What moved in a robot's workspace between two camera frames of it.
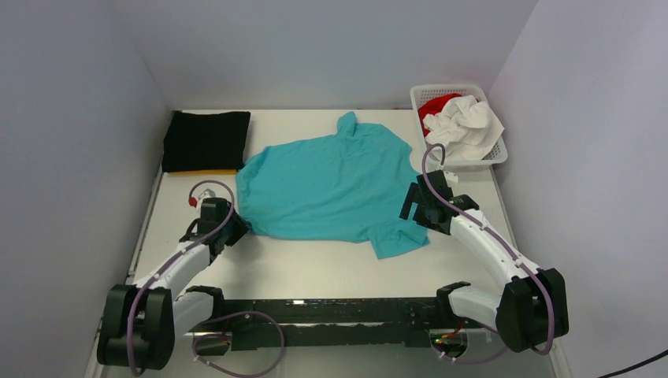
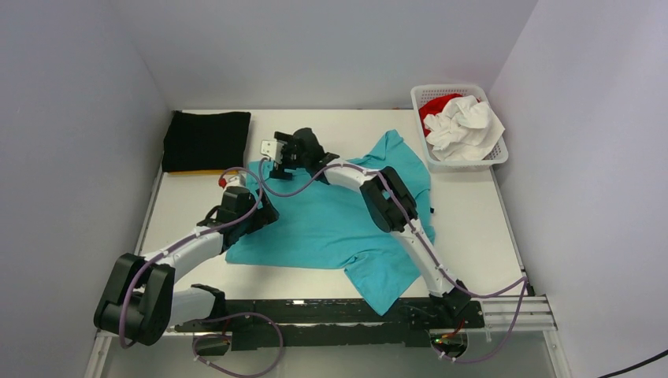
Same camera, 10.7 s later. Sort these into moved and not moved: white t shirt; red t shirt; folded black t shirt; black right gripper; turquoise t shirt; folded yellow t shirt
Moved: black right gripper; turquoise t shirt
Not moved: folded black t shirt; folded yellow t shirt; white t shirt; red t shirt
